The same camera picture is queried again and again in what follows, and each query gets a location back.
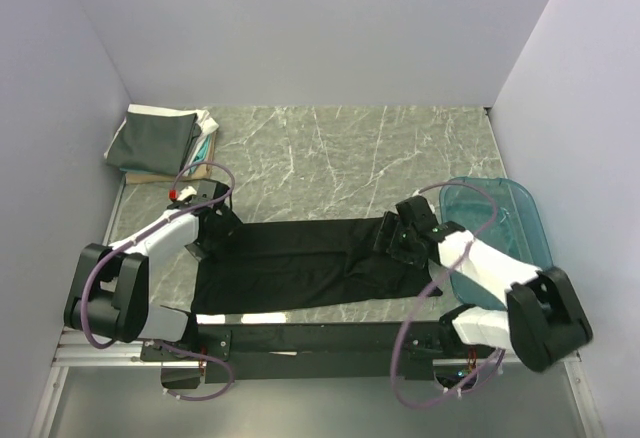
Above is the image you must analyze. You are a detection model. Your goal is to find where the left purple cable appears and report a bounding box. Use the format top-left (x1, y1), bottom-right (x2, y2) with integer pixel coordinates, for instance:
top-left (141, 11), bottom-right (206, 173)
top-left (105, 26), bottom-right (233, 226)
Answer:
top-left (82, 161), bottom-right (239, 402)

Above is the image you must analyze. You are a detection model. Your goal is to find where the aluminium rail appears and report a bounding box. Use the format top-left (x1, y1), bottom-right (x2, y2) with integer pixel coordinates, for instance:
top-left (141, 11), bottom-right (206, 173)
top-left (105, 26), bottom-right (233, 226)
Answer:
top-left (52, 327), bottom-right (582, 367)

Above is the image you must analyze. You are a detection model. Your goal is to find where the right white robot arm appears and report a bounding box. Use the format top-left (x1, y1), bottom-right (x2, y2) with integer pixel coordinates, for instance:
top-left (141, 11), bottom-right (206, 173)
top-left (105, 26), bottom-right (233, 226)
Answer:
top-left (374, 196), bottom-right (593, 373)

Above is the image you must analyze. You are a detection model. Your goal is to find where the white folded shirt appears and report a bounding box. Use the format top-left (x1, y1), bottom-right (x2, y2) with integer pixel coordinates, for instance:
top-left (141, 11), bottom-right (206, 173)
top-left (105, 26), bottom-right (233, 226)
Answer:
top-left (104, 104), bottom-right (219, 171)

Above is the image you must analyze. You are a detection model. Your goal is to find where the black t shirt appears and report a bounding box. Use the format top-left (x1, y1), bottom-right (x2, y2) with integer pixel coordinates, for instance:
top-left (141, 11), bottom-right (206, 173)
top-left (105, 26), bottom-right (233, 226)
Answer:
top-left (190, 218), bottom-right (431, 315)

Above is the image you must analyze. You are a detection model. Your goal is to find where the black base beam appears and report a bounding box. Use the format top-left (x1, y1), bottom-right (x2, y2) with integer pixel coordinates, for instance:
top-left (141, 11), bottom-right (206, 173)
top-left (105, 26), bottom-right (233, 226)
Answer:
top-left (139, 322), bottom-right (499, 389)

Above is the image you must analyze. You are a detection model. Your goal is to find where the dark green folded shirt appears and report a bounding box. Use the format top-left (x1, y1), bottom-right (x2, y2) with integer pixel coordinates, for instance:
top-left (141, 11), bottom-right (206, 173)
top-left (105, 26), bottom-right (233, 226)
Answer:
top-left (105, 112), bottom-right (201, 175)

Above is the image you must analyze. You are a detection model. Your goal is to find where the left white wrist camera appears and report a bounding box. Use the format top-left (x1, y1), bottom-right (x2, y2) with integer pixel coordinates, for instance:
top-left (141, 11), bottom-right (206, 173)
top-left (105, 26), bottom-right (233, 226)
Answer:
top-left (168, 186), bottom-right (197, 203)

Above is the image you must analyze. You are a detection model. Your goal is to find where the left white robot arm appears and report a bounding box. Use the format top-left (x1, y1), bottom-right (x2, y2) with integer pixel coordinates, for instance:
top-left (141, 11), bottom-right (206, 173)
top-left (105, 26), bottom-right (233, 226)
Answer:
top-left (63, 179), bottom-right (241, 360)

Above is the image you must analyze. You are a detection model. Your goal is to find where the teal folded shirt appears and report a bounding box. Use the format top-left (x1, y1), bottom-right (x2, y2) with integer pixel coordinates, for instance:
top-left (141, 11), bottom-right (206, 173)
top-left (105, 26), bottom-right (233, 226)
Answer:
top-left (188, 136), bottom-right (211, 164)

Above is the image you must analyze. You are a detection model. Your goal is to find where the teal plastic bin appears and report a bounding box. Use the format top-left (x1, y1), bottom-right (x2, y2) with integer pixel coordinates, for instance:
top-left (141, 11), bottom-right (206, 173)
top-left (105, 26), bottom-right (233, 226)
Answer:
top-left (439, 177), bottom-right (553, 310)

